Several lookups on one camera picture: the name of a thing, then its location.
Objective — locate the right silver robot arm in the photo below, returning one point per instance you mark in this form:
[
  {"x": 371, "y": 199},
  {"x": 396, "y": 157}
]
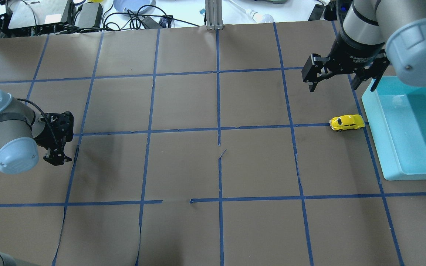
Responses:
[{"x": 403, "y": 26}]

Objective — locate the brown paper table mat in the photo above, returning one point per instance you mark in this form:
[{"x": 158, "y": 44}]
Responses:
[{"x": 196, "y": 148}]

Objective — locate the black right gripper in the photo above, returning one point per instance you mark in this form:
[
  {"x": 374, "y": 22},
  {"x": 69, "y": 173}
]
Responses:
[{"x": 354, "y": 53}]

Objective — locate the turquoise plastic bin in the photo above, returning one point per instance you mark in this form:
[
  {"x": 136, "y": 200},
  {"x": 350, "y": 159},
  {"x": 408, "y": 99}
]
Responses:
[{"x": 396, "y": 113}]

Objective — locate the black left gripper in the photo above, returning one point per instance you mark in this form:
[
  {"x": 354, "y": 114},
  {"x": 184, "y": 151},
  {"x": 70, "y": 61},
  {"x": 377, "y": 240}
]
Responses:
[{"x": 45, "y": 137}]

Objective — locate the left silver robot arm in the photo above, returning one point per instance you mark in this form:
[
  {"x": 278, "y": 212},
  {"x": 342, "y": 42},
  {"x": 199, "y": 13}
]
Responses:
[{"x": 24, "y": 127}]

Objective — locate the black power adapter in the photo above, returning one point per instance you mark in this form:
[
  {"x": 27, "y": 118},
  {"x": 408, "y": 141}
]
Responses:
[{"x": 89, "y": 15}]

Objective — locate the black computer box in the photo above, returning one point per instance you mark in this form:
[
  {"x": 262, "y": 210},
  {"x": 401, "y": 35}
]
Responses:
[{"x": 42, "y": 16}]

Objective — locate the yellow beetle toy car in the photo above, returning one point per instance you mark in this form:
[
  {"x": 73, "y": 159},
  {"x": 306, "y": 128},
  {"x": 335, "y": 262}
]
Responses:
[{"x": 346, "y": 122}]

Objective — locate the aluminium frame post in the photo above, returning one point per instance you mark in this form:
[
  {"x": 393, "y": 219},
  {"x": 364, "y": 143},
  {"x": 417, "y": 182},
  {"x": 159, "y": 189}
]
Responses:
[{"x": 214, "y": 14}]

